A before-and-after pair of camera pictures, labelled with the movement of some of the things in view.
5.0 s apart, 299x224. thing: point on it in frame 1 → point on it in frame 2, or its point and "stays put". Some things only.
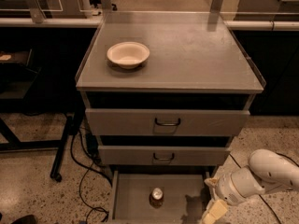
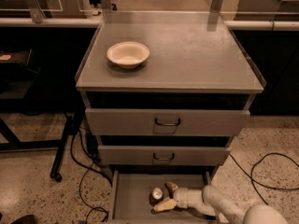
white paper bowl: x=128 y=54 stays put
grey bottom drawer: x=159 y=196 stays put
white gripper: x=226 y=189 → x=181 y=195
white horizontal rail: x=64 y=21 stays put
